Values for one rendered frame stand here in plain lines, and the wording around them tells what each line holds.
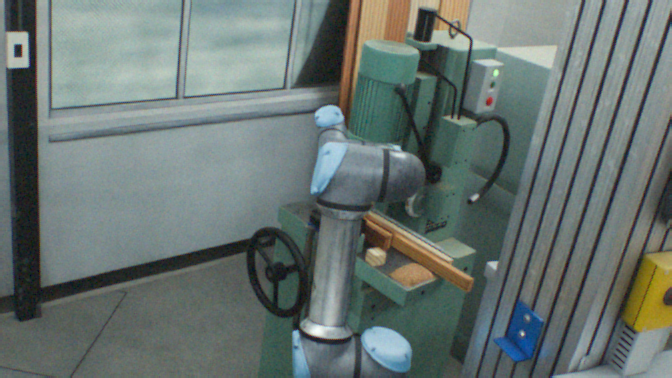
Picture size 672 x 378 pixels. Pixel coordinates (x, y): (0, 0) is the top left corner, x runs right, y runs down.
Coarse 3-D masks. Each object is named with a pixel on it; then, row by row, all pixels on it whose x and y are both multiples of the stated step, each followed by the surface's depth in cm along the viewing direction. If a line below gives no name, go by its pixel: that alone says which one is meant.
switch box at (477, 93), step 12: (480, 60) 231; (492, 60) 235; (480, 72) 229; (492, 72) 229; (468, 84) 233; (480, 84) 229; (468, 96) 234; (480, 96) 231; (492, 96) 235; (468, 108) 235; (480, 108) 233; (492, 108) 238
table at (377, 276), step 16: (288, 208) 245; (304, 208) 247; (288, 224) 244; (304, 224) 238; (400, 256) 226; (368, 272) 219; (384, 272) 216; (432, 272) 220; (384, 288) 215; (400, 288) 210; (416, 288) 211; (432, 288) 217; (400, 304) 211
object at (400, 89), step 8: (400, 88) 205; (408, 104) 211; (408, 112) 213; (416, 128) 218; (416, 136) 220; (424, 152) 226; (424, 160) 229; (432, 168) 231; (440, 168) 233; (432, 176) 231; (440, 176) 234; (432, 184) 233
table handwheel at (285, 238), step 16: (256, 240) 227; (288, 240) 215; (256, 272) 234; (272, 272) 221; (288, 272) 225; (304, 272) 213; (256, 288) 232; (304, 288) 213; (272, 304) 227; (304, 304) 216
